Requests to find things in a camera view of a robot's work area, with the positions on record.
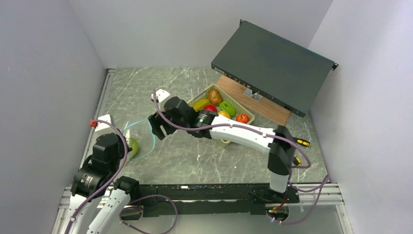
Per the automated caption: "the yellow green mango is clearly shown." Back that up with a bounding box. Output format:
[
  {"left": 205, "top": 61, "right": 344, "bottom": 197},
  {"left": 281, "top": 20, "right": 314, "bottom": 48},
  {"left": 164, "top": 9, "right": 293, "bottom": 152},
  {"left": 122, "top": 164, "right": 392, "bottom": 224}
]
[{"left": 192, "top": 98, "right": 211, "bottom": 111}]

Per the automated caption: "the green white cabbage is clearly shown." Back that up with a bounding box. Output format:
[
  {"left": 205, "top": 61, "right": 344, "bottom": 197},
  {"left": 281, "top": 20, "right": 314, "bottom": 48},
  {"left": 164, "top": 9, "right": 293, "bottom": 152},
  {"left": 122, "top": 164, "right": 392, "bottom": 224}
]
[{"left": 129, "top": 137, "right": 140, "bottom": 159}]

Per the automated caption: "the clear blue-zip bag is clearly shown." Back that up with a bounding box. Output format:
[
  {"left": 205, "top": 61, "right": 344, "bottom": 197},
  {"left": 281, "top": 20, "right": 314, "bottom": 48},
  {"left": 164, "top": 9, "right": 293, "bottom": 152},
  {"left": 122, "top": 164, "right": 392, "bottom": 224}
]
[{"left": 122, "top": 119, "right": 156, "bottom": 164}]

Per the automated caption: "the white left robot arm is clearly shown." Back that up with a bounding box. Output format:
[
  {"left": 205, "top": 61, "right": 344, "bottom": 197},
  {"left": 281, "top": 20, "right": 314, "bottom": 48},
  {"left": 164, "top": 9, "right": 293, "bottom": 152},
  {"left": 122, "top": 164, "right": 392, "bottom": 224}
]
[{"left": 61, "top": 133, "right": 140, "bottom": 234}]

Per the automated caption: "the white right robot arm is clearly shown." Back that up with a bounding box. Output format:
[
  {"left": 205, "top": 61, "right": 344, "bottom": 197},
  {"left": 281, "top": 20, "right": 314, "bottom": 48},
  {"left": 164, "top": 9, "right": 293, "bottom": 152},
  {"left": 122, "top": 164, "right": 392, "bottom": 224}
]
[{"left": 148, "top": 93, "right": 298, "bottom": 202}]

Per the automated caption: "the brown kiwi potato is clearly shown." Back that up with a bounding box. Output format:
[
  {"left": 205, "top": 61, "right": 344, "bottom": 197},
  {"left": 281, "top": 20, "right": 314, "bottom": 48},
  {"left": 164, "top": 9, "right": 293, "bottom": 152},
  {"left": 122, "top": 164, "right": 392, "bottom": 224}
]
[{"left": 207, "top": 89, "right": 223, "bottom": 106}]

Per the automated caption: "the yellow lemon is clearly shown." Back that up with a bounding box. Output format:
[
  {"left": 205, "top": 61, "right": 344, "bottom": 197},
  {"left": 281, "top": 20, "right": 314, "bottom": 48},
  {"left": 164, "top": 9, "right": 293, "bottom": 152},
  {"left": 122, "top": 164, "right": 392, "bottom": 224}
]
[{"left": 218, "top": 111, "right": 231, "bottom": 119}]

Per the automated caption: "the green bell pepper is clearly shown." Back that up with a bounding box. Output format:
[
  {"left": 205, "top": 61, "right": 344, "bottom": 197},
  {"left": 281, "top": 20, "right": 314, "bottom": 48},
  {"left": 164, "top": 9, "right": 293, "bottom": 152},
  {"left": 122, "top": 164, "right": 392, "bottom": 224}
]
[{"left": 219, "top": 101, "right": 236, "bottom": 117}]

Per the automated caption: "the pale green plastic basket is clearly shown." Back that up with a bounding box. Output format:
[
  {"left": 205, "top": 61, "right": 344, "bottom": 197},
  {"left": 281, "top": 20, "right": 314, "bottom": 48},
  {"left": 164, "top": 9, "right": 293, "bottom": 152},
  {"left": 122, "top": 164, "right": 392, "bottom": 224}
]
[{"left": 186, "top": 84, "right": 256, "bottom": 149}]

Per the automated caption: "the red apple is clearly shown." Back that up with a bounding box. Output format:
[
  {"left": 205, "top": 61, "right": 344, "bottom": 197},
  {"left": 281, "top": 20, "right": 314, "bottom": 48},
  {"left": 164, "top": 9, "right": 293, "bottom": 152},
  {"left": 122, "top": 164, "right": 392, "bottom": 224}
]
[{"left": 236, "top": 114, "right": 250, "bottom": 124}]

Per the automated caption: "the wooden board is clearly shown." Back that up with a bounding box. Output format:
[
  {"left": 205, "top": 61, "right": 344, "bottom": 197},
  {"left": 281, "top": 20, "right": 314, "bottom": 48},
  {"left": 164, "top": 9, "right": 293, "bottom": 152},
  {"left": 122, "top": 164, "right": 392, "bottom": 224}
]
[{"left": 216, "top": 75, "right": 291, "bottom": 125}]

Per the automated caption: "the dark metal rack box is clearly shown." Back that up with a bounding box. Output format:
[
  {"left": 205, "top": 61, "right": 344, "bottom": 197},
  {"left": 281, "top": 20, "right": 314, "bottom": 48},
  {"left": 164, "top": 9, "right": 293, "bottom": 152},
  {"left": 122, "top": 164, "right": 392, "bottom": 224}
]
[{"left": 211, "top": 20, "right": 339, "bottom": 117}]

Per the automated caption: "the yellow black screwdriver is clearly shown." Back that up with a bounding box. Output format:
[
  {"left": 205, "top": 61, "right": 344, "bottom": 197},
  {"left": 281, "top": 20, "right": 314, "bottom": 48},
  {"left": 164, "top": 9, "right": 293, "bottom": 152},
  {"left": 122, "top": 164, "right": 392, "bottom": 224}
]
[
  {"left": 293, "top": 137, "right": 311, "bottom": 147},
  {"left": 293, "top": 156, "right": 301, "bottom": 166}
]

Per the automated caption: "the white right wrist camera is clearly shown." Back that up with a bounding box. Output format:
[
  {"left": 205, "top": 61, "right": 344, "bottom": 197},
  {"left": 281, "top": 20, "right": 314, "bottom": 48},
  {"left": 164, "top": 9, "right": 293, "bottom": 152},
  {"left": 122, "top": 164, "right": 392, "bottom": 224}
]
[{"left": 151, "top": 89, "right": 172, "bottom": 107}]

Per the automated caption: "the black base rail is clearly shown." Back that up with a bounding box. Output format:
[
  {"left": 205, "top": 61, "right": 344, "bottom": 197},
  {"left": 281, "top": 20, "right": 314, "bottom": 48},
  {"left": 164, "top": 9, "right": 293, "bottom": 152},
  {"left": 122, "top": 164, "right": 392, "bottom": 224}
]
[{"left": 120, "top": 183, "right": 300, "bottom": 220}]

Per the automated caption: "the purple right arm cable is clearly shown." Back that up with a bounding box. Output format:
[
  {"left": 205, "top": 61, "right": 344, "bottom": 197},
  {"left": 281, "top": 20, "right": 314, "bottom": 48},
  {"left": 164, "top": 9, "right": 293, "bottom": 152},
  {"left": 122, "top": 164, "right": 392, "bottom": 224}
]
[{"left": 151, "top": 90, "right": 330, "bottom": 226}]

